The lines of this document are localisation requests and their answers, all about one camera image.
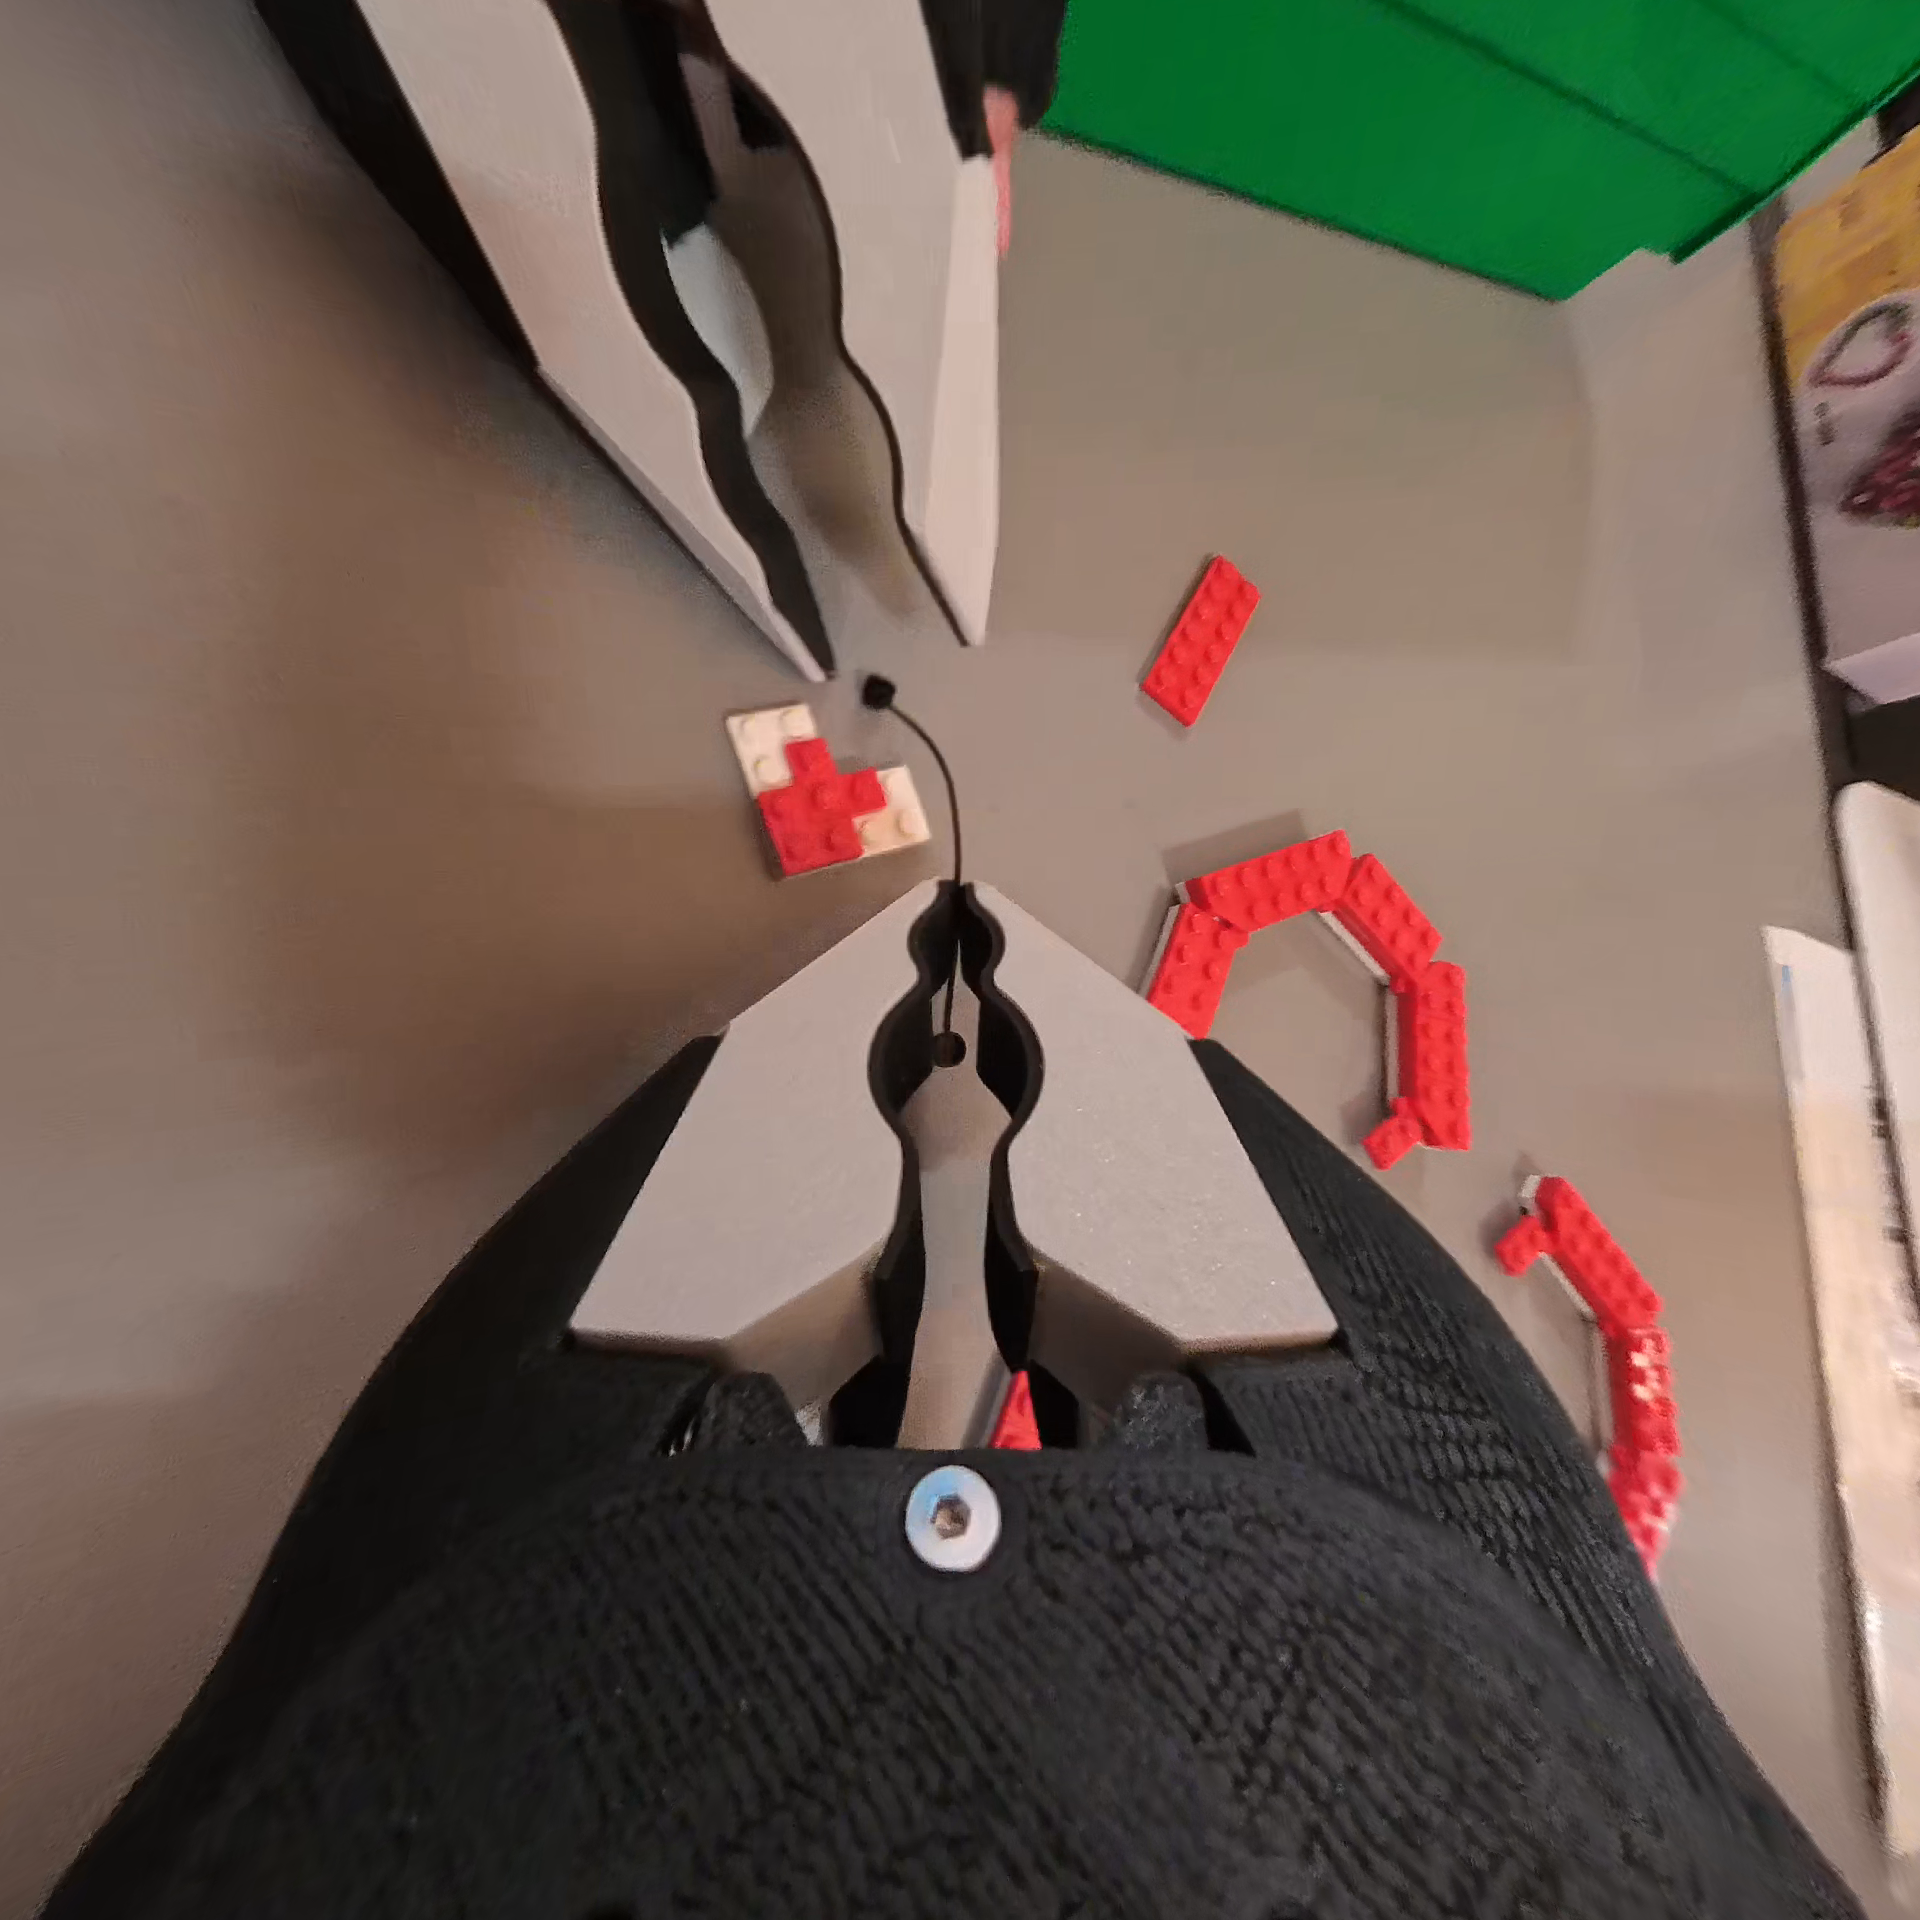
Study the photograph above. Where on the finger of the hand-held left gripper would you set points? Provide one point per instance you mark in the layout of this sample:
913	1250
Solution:
572	269
915	299

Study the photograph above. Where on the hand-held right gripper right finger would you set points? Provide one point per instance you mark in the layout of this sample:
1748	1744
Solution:
1154	1199

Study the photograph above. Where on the thin black lego stalk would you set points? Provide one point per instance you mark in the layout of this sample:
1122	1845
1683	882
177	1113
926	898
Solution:
943	780

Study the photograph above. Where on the person's left hand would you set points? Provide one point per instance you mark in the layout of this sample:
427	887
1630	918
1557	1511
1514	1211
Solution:
1004	163

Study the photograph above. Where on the red flat lego plate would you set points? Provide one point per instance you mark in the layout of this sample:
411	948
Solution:
1200	643

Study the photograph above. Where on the lego set cardboard box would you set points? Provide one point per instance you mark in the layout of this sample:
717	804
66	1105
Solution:
1862	420

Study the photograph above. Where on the green plastic bin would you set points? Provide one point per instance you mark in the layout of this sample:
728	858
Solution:
1440	119

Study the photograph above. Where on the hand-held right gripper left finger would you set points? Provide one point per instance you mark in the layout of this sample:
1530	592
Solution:
751	1199

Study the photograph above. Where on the white paper booklet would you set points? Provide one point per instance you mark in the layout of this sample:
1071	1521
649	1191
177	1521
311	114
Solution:
1853	1276

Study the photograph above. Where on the white and red lego assembly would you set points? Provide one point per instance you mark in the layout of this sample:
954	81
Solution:
819	808

